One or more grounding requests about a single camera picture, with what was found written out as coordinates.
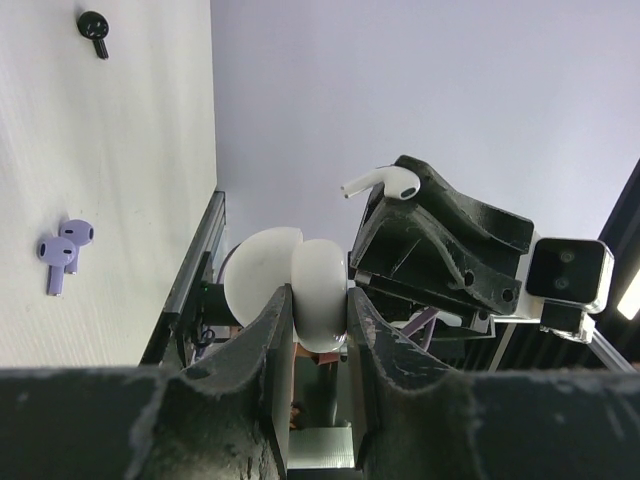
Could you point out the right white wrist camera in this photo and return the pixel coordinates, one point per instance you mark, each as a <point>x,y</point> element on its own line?
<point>565,283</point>

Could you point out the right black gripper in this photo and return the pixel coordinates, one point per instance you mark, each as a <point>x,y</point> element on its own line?
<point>449,251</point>

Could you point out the black earbud lower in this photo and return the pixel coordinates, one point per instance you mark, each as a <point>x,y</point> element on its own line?
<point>94,27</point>

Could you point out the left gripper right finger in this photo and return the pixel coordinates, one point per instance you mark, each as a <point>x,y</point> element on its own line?
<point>417,418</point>

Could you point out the white earbud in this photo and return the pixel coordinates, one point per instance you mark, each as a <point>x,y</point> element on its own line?
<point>398,183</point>

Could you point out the aluminium frame rail front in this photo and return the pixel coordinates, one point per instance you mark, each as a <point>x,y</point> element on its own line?
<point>171,343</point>

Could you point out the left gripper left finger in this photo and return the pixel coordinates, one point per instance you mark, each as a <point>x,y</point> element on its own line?
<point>224,417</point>

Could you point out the purple earbud right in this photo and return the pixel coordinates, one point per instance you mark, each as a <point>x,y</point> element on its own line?
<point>80,233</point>

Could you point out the white earbud charging case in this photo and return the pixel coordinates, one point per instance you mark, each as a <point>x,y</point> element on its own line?
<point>314,270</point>

